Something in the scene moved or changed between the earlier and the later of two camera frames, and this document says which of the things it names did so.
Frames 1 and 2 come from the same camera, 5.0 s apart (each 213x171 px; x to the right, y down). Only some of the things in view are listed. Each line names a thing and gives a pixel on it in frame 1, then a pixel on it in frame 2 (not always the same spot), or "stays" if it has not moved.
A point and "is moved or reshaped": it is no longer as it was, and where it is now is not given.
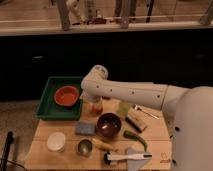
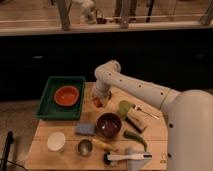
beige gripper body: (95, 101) → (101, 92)
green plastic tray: (49, 108) stays
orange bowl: (66, 95) stays
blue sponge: (85, 128) stays
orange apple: (97, 109) is moved or reshaped
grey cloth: (136, 164) stays
